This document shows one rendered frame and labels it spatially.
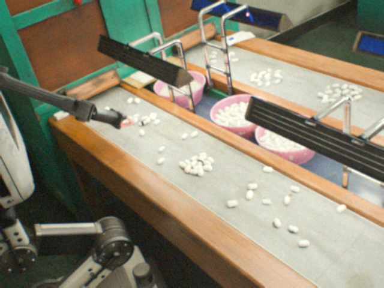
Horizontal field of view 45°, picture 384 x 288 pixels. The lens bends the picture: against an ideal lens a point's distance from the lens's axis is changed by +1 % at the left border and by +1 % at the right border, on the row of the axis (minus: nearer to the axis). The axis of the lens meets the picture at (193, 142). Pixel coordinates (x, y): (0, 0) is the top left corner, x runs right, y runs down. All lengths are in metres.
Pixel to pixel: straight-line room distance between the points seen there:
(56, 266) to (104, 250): 1.17
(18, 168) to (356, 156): 0.85
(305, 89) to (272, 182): 0.66
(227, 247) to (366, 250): 0.41
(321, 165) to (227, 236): 0.55
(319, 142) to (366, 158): 0.14
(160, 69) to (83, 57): 0.68
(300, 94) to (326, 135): 0.90
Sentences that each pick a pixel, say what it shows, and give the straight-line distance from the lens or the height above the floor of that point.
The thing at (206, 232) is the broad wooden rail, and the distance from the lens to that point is 1.52.
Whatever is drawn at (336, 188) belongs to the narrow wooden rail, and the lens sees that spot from 1.64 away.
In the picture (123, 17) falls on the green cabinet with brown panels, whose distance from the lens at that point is 2.48.
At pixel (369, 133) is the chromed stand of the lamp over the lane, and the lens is 1.28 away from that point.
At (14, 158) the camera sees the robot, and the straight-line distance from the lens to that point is 1.20.
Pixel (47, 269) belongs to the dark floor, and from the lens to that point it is 2.73.
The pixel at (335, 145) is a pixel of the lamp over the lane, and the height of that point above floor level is 1.08.
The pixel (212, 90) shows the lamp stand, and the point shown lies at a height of 0.71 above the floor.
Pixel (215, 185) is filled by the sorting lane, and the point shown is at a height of 0.74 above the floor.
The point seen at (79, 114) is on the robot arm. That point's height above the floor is 0.98.
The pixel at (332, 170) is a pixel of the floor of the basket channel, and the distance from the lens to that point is 1.85.
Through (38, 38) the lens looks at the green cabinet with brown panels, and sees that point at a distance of 2.30.
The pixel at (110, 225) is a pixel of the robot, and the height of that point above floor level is 0.79.
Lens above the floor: 1.86
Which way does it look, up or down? 35 degrees down
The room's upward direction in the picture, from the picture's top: 12 degrees counter-clockwise
